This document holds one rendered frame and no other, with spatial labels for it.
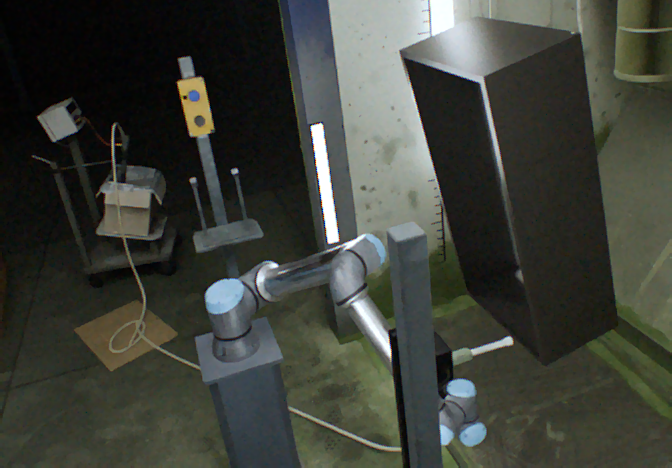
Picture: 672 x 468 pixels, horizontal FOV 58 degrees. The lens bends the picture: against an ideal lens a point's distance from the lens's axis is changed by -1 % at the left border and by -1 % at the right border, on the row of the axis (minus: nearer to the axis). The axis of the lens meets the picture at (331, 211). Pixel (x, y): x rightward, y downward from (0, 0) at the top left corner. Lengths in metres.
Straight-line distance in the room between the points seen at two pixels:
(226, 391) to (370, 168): 1.30
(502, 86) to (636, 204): 1.72
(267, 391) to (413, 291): 1.56
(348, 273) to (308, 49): 1.26
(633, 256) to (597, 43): 1.12
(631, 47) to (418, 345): 2.43
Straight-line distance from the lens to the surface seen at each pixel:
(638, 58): 3.23
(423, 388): 1.08
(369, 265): 1.95
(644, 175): 3.53
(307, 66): 2.82
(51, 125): 4.50
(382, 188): 3.10
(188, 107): 2.91
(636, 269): 3.39
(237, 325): 2.35
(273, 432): 2.60
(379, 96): 2.96
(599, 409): 3.02
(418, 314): 0.99
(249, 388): 2.44
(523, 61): 1.95
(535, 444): 2.83
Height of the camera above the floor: 2.07
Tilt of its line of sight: 24 degrees down
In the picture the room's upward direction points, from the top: 8 degrees counter-clockwise
